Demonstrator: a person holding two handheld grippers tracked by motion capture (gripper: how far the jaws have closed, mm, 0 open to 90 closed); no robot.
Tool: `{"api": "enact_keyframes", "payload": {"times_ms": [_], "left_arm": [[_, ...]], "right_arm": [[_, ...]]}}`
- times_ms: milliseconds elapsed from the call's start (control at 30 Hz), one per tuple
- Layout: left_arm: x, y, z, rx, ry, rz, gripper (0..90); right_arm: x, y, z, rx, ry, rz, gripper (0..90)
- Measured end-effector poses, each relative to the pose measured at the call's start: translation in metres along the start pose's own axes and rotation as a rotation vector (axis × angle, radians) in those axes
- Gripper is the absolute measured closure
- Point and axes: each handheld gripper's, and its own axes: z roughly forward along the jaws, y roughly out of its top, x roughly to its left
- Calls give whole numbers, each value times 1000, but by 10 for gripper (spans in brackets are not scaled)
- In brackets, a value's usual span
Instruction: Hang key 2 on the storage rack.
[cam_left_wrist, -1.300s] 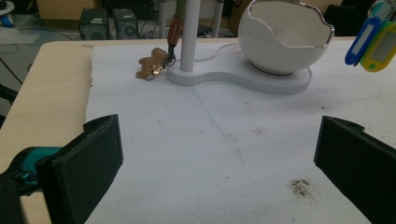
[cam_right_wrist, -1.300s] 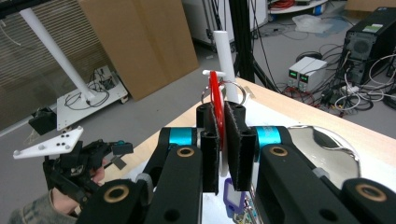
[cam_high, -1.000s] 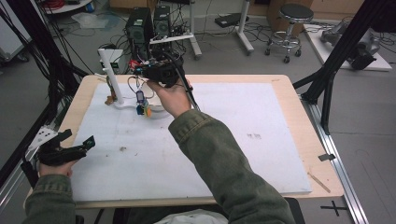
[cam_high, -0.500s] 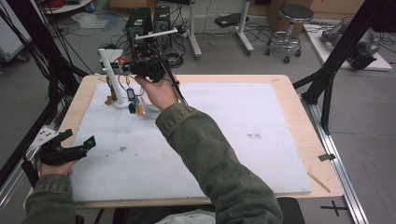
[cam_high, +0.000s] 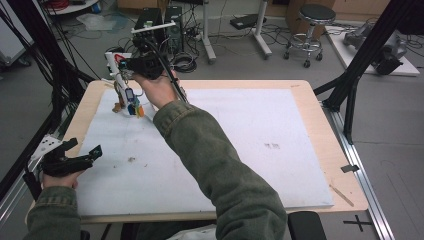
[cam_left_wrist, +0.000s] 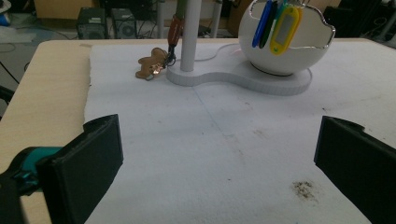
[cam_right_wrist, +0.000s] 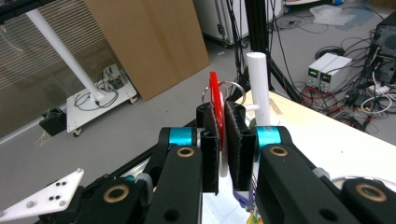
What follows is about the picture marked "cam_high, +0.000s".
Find white round table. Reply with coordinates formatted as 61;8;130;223
45;0;102;16

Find person's legs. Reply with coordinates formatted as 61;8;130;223
119;219;221;240

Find black round stool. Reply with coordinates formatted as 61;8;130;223
283;3;337;69

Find white pole stand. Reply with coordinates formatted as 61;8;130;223
104;52;156;122

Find black computer tower green label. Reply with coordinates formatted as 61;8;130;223
134;7;166;54

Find white cloth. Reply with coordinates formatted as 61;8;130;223
166;223;218;240

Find black metal frame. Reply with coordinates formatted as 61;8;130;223
313;0;424;145
0;0;97;203

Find person's left hand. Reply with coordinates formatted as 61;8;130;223
40;169;85;190

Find black chair armrest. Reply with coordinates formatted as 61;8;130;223
287;210;328;240

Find key ring with coloured tags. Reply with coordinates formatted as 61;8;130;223
114;54;147;119

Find aluminium rail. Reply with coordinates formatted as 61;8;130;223
320;100;396;240

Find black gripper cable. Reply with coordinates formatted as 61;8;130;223
145;39;190;105

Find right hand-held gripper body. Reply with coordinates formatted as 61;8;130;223
127;20;178;81

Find black tape piece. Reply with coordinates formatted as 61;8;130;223
340;163;361;174

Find white table mat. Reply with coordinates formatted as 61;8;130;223
75;87;335;216

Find flat black box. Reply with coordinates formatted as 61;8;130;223
229;13;268;31

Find green rope lanyard keychain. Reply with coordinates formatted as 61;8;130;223
112;79;126;114

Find white panel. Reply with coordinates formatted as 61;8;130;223
0;9;35;67

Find person's right hand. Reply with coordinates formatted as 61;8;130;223
132;69;183;110

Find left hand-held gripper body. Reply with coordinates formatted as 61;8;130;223
28;133;93;178

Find white table leg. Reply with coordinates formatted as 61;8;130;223
199;0;218;65
252;0;273;60

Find white floor board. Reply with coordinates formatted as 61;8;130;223
324;24;421;78

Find clear plastic sheet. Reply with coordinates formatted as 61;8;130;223
75;12;130;35

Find wooden stick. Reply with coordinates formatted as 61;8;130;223
328;184;355;208

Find coiled black cable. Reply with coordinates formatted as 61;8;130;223
172;52;198;74

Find grey robot device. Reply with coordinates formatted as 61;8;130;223
342;22;409;76

